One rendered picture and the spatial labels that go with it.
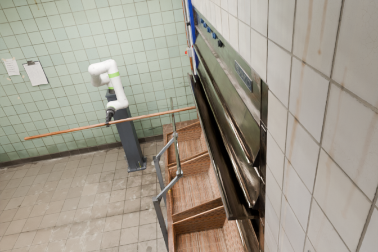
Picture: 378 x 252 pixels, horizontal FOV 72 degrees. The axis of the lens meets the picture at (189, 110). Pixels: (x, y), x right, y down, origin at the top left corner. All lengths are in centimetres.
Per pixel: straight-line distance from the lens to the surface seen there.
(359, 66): 47
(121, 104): 286
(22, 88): 422
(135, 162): 376
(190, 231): 228
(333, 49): 52
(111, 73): 279
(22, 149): 483
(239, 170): 143
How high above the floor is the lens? 247
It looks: 30 degrees down
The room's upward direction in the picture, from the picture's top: 9 degrees counter-clockwise
